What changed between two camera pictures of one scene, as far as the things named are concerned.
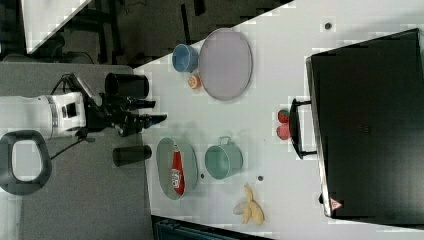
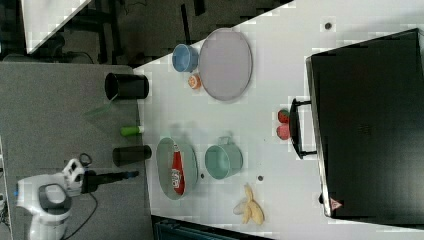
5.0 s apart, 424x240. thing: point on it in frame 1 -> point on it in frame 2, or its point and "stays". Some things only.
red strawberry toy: x=283 y=115 stays
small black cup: x=130 y=154 stays
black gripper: x=109 y=110 -> x=91 y=179
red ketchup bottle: x=178 y=173 stays
